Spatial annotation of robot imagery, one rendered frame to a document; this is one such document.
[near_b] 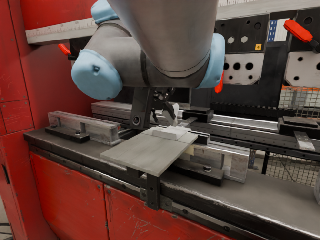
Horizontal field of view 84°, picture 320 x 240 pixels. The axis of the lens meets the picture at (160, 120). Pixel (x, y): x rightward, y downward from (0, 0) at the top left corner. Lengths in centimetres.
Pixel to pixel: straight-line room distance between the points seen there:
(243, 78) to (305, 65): 13
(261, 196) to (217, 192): 12
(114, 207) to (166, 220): 24
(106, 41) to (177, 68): 14
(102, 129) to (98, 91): 59
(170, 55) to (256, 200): 50
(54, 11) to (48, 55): 34
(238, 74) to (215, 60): 29
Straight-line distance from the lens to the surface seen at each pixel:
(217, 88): 50
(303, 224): 57
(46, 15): 107
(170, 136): 56
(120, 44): 28
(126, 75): 27
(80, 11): 88
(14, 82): 120
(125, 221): 83
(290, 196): 65
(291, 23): 50
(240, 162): 61
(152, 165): 43
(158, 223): 71
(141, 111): 43
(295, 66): 53
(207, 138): 61
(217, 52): 25
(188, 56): 17
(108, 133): 85
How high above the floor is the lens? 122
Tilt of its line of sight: 16 degrees down
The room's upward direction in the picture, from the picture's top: straight up
